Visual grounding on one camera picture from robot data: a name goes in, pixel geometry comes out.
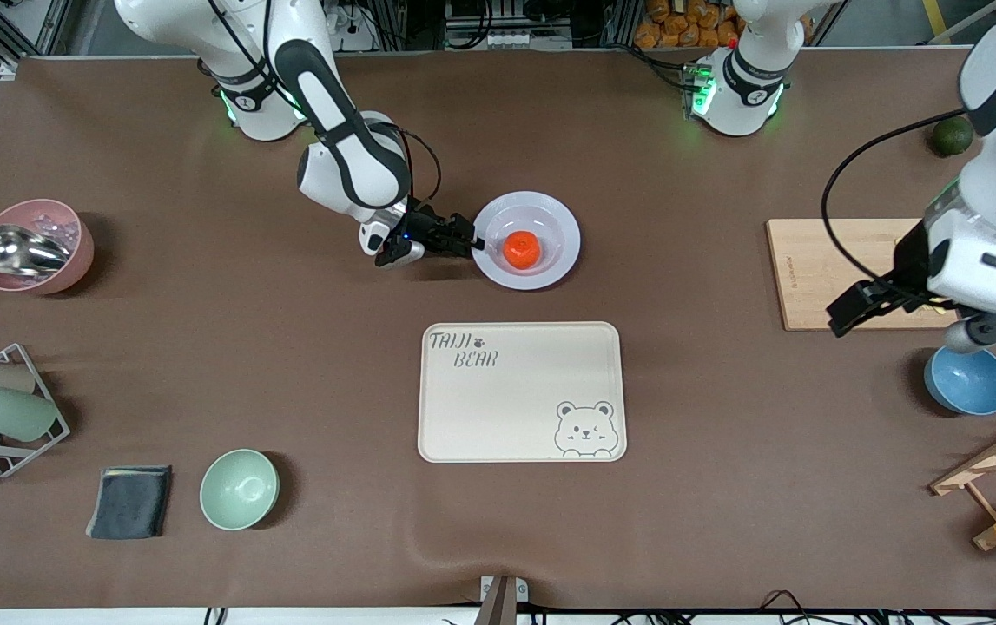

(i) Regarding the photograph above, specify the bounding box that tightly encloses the orange mandarin fruit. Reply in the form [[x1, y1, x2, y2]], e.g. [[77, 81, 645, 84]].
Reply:
[[502, 230, 543, 269]]

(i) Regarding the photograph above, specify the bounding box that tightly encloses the pale lavender round plate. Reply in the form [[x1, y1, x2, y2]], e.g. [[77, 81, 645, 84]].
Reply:
[[470, 191, 582, 291]]

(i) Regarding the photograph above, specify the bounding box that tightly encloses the wooden cutting board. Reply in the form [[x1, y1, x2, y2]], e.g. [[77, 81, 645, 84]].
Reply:
[[765, 219, 960, 332]]

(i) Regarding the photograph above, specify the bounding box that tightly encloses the blue bowl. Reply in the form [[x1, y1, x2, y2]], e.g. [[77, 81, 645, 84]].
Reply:
[[924, 345, 996, 417]]

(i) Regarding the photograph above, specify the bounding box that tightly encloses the dark green round fruit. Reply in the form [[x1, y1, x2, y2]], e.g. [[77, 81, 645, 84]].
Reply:
[[933, 115, 975, 158]]

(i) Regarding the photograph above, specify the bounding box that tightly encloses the beige bear print tray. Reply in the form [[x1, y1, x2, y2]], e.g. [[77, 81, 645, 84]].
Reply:
[[418, 321, 628, 464]]

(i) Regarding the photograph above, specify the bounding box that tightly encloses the wooden dish rack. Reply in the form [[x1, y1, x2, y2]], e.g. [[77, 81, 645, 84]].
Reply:
[[930, 408, 996, 552]]

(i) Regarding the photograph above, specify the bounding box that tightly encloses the long white socket strip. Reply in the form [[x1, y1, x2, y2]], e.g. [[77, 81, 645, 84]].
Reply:
[[445, 30, 572, 50]]

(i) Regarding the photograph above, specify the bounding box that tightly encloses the white power strip with plugs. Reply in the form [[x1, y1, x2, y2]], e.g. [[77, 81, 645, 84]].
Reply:
[[324, 0, 377, 53]]

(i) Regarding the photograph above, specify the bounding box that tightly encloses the bag of orange fruit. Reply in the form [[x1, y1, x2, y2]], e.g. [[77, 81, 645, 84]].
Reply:
[[635, 0, 746, 49]]

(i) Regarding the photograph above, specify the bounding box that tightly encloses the mint green bowl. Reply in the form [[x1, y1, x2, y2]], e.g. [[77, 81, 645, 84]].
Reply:
[[200, 449, 280, 531]]

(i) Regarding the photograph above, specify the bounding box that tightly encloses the pink bowl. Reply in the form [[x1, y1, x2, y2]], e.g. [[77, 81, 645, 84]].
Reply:
[[0, 199, 96, 296]]

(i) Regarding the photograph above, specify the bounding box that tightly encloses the dark grey folded cloth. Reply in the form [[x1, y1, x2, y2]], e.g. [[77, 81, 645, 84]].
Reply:
[[85, 465, 174, 541]]

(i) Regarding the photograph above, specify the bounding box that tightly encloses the shiny metal scoop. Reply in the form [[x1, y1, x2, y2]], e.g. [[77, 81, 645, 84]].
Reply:
[[0, 224, 69, 280]]

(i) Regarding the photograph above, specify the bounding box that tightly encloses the mint green cup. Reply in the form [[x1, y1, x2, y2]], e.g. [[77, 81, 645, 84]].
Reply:
[[0, 385, 58, 443]]

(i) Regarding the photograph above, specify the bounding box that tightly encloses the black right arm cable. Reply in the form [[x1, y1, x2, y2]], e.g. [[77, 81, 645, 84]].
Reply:
[[376, 122, 443, 218]]

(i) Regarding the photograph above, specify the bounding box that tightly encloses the black base cable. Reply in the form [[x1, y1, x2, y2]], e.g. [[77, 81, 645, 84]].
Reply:
[[626, 43, 694, 93]]

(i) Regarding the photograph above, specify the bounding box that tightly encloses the metal table edge bracket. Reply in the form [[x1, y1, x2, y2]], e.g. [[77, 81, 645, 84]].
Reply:
[[478, 575, 530, 625]]

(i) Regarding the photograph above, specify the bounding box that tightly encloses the grey wire cup rack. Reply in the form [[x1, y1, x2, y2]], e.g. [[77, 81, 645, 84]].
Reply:
[[0, 343, 71, 480]]

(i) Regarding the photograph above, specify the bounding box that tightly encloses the aluminium frame post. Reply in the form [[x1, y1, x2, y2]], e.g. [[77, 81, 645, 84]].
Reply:
[[0, 0, 73, 81]]

